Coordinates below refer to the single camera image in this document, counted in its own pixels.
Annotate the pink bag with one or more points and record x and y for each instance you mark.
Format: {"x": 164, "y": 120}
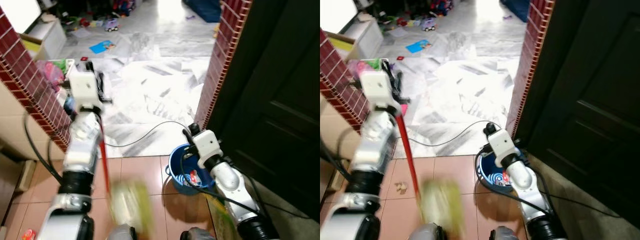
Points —
{"x": 50, "y": 75}
{"x": 361, "y": 70}

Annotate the small red wrapper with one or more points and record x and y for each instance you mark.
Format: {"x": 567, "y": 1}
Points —
{"x": 28, "y": 235}

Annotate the blue plastic bucket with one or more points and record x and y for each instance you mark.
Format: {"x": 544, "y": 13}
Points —
{"x": 487, "y": 175}
{"x": 177, "y": 172}

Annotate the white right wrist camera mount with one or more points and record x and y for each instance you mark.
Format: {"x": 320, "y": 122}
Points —
{"x": 207, "y": 145}
{"x": 502, "y": 145}

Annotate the blue picture book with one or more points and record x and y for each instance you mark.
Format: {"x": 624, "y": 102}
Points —
{"x": 419, "y": 46}
{"x": 101, "y": 47}

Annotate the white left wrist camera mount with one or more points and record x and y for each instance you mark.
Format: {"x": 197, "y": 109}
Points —
{"x": 376, "y": 89}
{"x": 84, "y": 89}

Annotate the grey robot right foot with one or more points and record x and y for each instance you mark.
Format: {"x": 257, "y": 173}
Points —
{"x": 506, "y": 234}
{"x": 197, "y": 234}

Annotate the white low cabinet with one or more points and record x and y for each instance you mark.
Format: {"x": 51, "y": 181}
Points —
{"x": 50, "y": 40}
{"x": 367, "y": 40}

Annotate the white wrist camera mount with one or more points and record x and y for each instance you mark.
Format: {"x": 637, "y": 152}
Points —
{"x": 207, "y": 145}
{"x": 376, "y": 89}
{"x": 502, "y": 145}
{"x": 84, "y": 89}

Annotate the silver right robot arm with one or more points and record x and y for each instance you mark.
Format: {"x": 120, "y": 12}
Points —
{"x": 522, "y": 177}
{"x": 227, "y": 180}

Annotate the grey robot left foot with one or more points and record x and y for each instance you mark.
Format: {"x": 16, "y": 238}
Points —
{"x": 121, "y": 233}
{"x": 426, "y": 233}

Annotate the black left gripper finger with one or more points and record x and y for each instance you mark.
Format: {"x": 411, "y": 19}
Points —
{"x": 89, "y": 67}
{"x": 386, "y": 66}

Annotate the dark wooden door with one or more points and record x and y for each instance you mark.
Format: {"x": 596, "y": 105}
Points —
{"x": 270, "y": 100}
{"x": 590, "y": 100}

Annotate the beige crumbs on floor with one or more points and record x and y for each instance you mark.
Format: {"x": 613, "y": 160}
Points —
{"x": 400, "y": 187}

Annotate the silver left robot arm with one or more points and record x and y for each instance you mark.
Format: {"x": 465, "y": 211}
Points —
{"x": 372, "y": 145}
{"x": 82, "y": 145}

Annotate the purple toy car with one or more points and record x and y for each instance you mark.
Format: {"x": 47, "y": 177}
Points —
{"x": 429, "y": 24}
{"x": 112, "y": 25}

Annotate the grey robot foot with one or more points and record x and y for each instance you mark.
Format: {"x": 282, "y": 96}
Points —
{"x": 197, "y": 234}
{"x": 506, "y": 234}
{"x": 426, "y": 233}
{"x": 121, "y": 233}

